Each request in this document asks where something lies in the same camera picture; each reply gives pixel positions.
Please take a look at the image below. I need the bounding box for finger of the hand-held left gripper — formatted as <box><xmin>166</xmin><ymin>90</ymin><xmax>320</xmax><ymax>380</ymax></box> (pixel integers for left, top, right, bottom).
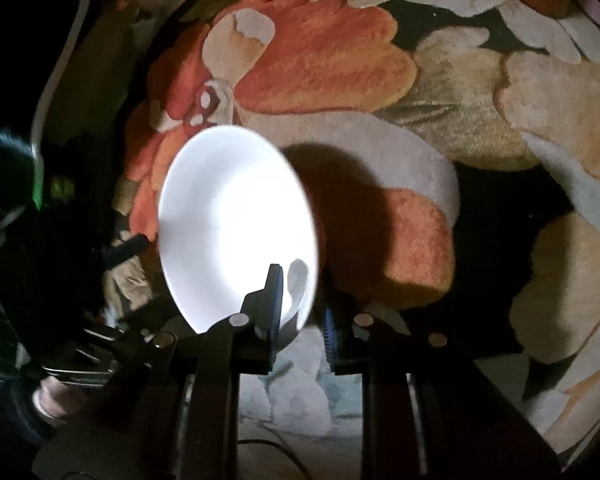
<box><xmin>102</xmin><ymin>234</ymin><xmax>151</xmax><ymax>268</ymax></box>

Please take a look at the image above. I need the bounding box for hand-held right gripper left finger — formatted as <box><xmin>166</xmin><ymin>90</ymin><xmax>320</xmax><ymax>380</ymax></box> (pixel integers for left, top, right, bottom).
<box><xmin>32</xmin><ymin>262</ymin><xmax>285</xmax><ymax>480</ymax></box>

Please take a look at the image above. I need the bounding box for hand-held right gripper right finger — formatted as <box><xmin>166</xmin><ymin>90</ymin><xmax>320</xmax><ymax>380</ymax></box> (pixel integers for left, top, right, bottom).
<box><xmin>322</xmin><ymin>307</ymin><xmax>563</xmax><ymax>480</ymax></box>

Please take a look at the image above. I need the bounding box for white bowl red-brown outside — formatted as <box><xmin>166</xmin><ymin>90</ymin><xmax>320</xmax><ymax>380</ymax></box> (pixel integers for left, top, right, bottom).
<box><xmin>157</xmin><ymin>125</ymin><xmax>321</xmax><ymax>336</ymax></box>

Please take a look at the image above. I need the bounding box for person's left hand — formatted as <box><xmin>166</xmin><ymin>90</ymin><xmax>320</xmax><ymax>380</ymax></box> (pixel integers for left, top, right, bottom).
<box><xmin>32</xmin><ymin>375</ymin><xmax>90</xmax><ymax>422</ymax></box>

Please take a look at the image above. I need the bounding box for dark teal cloth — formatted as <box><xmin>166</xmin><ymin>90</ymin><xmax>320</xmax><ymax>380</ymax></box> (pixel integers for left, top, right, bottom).
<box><xmin>0</xmin><ymin>115</ymin><xmax>41</xmax><ymax>241</ymax></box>

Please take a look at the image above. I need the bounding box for black cable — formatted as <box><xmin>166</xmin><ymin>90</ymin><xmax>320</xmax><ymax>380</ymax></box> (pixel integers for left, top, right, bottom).
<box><xmin>237</xmin><ymin>439</ymin><xmax>312</xmax><ymax>480</ymax></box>

